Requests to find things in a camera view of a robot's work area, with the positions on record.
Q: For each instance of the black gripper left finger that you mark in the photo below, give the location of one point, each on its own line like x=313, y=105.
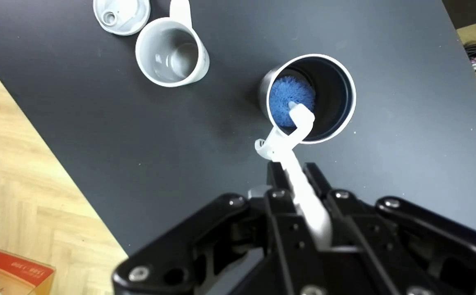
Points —
x=222, y=229

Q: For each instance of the round translucent bottle lid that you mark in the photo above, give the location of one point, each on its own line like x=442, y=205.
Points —
x=121, y=16

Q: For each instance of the white ceramic mug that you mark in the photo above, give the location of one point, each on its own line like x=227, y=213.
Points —
x=170, y=54

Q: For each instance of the red cardboard box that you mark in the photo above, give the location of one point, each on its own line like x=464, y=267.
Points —
x=9, y=272

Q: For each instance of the white brush with blue sponge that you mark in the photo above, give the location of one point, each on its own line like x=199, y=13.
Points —
x=290, y=98

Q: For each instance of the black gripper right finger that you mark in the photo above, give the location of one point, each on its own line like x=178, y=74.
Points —
x=392, y=229

